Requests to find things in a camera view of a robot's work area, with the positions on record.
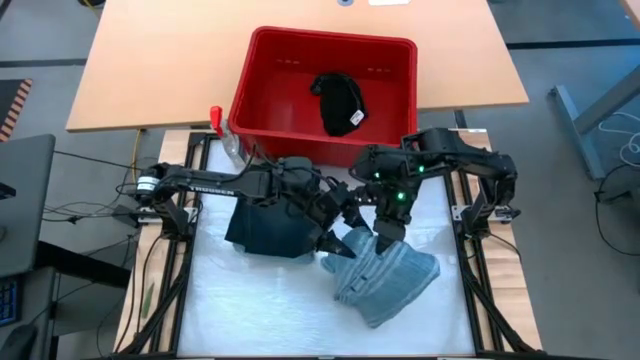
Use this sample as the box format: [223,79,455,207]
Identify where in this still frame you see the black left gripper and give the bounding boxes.
[267,155,374,260]

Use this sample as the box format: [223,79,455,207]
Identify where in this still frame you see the light wooden desk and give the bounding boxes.
[65,0,530,132]

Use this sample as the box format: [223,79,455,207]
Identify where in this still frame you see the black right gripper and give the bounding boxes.
[349,144,427,256]

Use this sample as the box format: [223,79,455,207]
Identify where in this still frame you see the black garment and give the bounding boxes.
[309,72,369,137]

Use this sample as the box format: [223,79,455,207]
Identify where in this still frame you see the black trousers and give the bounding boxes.
[223,197,321,259]

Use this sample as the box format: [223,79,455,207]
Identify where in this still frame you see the grey side table top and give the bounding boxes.
[0,133,57,279]

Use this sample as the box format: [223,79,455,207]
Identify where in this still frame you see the green pen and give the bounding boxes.
[140,281,157,320]

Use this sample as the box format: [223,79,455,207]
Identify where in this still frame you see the yellow floor cable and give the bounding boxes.
[129,127,145,187]

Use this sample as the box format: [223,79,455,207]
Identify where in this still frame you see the silver metal bracket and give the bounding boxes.
[450,203,475,222]

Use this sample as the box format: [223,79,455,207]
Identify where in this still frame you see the red ribbed plastic bin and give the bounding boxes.
[227,25,419,169]

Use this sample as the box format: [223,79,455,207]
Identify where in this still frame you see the black power cable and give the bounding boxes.
[41,148,159,225]

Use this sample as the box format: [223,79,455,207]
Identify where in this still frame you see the white plastic table cover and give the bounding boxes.
[176,137,477,358]

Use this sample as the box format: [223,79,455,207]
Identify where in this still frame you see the black cable loop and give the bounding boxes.
[593,163,640,232]

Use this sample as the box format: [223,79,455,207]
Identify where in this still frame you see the grey office desk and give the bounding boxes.
[0,266,57,360]

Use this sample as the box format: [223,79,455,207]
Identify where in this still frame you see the backlit keyboard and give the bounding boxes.
[0,277,22,327]

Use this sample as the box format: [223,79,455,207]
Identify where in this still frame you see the grey metal desk leg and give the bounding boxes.
[548,63,640,182]

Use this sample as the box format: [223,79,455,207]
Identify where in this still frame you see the blue striped garment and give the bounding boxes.
[320,225,442,330]

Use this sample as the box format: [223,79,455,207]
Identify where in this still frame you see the white cable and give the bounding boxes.
[596,110,640,169]

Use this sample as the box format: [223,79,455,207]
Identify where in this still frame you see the black aluminium rig frame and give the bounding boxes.
[113,128,544,360]

